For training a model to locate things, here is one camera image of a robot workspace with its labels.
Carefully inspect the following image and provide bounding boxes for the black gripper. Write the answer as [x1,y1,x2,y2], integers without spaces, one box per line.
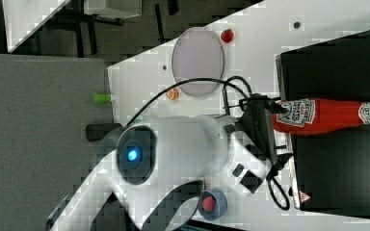
[240,93,278,165]

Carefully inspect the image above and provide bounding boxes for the red plush ketchup bottle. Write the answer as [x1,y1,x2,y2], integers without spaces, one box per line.
[272,98,370,136]

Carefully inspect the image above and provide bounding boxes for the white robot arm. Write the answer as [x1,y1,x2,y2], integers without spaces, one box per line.
[48,94,277,231]

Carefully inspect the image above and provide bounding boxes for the blue bowl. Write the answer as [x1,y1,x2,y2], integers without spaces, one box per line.
[198,188,227,220]

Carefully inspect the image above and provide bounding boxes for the orange slice toy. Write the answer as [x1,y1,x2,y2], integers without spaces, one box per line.
[166,88,179,100]

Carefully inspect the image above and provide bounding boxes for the pale purple plate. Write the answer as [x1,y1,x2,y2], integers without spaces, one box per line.
[172,27,225,82]

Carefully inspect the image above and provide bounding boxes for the red strawberry toy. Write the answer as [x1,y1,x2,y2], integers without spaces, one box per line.
[221,29,234,43]

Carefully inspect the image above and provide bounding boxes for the red plush ball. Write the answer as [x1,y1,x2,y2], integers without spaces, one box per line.
[201,195,216,213]

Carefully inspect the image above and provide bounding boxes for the green plush toy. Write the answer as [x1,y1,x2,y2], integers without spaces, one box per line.
[92,93,116,104]

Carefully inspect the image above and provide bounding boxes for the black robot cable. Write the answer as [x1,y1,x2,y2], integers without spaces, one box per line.
[123,76,291,212]

